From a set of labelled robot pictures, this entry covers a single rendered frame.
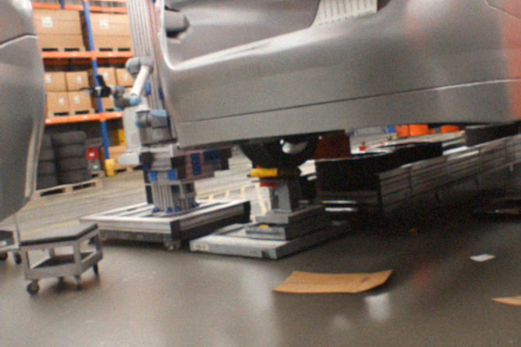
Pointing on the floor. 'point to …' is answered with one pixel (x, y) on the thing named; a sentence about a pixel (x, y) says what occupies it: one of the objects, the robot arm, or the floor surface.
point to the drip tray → (499, 209)
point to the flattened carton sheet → (331, 282)
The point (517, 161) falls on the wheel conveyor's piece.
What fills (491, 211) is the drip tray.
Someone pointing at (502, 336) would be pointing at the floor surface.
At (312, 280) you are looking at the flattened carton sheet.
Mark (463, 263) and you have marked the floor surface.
